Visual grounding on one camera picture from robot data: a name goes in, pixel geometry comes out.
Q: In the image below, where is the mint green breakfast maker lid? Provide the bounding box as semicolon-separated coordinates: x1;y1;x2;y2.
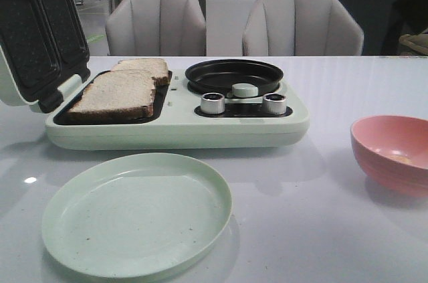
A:
1;0;90;113

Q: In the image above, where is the beige cushion at right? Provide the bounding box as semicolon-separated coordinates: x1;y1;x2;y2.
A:
398;29;428;56

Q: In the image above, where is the pink bowl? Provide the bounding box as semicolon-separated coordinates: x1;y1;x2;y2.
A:
350;115;427;197

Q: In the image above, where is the bread slice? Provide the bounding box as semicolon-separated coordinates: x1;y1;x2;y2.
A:
111;58;170;86
67;70;156;122

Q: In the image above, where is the white cabinet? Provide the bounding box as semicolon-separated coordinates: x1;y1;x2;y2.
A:
205;0;256;56

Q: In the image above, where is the silver control knob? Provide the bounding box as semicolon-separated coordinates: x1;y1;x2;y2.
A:
261;93;287;115
200;92;225;115

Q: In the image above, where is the mint green round plate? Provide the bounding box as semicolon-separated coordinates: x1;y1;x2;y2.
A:
41;153;232;282

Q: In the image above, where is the black round frying pan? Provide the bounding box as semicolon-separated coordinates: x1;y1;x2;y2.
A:
185;59;284;98

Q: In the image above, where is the mint green breakfast maker base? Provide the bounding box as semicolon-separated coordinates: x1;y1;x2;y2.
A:
45;69;310;150

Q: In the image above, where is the right grey upholstered chair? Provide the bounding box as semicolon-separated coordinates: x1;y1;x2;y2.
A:
242;0;364;56

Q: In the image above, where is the left silver control knob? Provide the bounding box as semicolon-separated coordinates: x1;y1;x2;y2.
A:
200;92;225;115

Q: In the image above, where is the left grey upholstered chair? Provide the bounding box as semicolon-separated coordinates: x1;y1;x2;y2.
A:
106;0;206;56

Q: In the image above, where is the orange cooked shrimp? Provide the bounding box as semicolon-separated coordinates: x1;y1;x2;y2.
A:
389;155;412;164

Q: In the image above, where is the grey upholstered chair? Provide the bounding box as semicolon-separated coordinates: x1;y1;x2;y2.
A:
106;0;206;56
242;0;364;56

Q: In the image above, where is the right silver control knob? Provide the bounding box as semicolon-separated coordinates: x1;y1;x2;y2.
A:
261;93;287;115

